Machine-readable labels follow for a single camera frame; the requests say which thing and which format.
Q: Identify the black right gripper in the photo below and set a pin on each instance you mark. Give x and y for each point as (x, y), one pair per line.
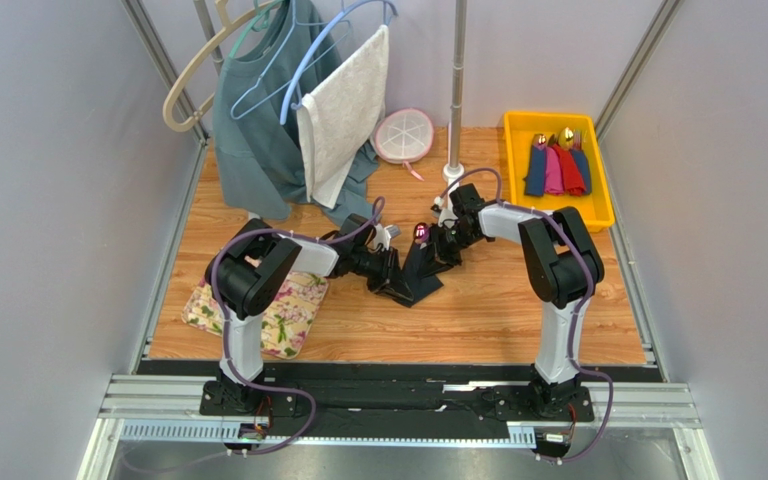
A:
(443, 242)

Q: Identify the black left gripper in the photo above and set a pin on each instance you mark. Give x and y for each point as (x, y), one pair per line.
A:
(389, 281)

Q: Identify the iridescent purple spoon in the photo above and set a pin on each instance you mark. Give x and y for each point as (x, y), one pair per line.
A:
(421, 233)

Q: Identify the black paper napkin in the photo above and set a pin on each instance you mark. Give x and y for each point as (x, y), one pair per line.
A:
(417, 276)

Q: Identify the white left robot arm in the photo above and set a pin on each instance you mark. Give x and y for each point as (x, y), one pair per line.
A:
(247, 274)

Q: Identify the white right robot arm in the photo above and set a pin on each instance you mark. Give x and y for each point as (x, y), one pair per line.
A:
(563, 267)

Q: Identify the navy rolled napkin left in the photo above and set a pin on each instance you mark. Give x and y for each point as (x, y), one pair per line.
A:
(536, 173)

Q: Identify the navy rolled napkin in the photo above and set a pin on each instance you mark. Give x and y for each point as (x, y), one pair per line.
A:
(581, 161)
(536, 173)

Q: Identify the pink rolled napkin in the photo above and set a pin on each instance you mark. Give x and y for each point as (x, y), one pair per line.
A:
(553, 177)

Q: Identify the red rolled napkin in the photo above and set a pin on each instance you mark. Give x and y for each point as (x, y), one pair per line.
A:
(572, 180)

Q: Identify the navy rolled napkin right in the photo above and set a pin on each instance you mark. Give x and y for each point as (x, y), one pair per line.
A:
(581, 161)

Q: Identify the metal rack pole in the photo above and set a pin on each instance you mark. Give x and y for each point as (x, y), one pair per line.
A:
(454, 168)

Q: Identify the floral placemat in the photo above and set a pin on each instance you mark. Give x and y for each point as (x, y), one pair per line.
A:
(286, 322)

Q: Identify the pink white mesh basket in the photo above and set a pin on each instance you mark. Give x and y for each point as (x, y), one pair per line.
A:
(403, 138)

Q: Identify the yellow plastic bin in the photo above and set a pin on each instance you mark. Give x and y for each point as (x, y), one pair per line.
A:
(523, 129)

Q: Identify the gold spoon in bin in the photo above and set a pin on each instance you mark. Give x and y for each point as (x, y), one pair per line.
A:
(565, 138)

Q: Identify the white hanging towel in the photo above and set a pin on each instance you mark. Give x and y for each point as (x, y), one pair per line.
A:
(338, 117)

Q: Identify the teal hanging shirt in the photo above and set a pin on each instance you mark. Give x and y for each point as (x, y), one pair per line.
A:
(259, 160)

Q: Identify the light blue clothes hanger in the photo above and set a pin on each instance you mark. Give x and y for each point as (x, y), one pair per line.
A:
(320, 47)

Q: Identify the teal clothes hanger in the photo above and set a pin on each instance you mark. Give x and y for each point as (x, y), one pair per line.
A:
(260, 34)

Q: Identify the beige clothes hanger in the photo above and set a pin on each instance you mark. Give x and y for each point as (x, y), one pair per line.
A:
(188, 104)

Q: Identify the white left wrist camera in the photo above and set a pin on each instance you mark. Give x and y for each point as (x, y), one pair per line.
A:
(383, 236)

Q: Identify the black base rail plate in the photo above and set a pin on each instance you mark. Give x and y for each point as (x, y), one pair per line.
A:
(395, 401)

